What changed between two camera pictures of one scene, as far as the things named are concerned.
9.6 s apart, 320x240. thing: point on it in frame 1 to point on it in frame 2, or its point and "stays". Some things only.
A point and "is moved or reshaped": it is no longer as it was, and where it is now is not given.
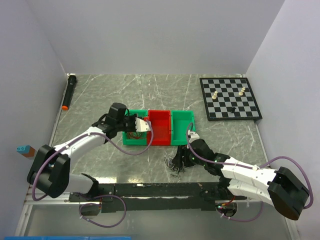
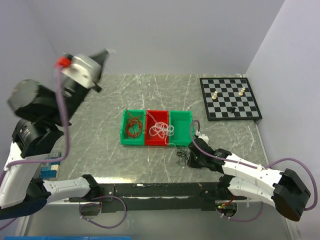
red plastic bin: x=161 y=121 stays
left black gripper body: x=128 y=124 to x=73 y=98
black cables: x=177 y=170 is moved or reshaped
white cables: x=168 y=158 to x=161 y=129
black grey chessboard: x=229 y=99 stays
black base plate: x=131 y=197 stays
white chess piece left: x=215 y=95 stays
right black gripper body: x=190 y=158 to x=198 y=162
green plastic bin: x=180 y=120 is moved or reshaped
